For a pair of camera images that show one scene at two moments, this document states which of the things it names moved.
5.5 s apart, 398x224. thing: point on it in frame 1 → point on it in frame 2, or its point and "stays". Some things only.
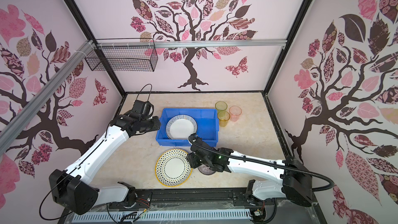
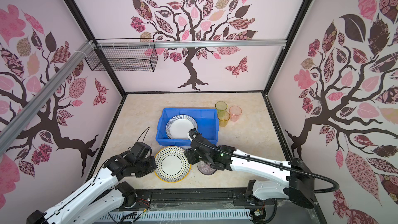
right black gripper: [192, 161] stays
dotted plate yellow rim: [172, 168] stays
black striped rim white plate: [181, 127] stays
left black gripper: [156, 125] → [151, 168]
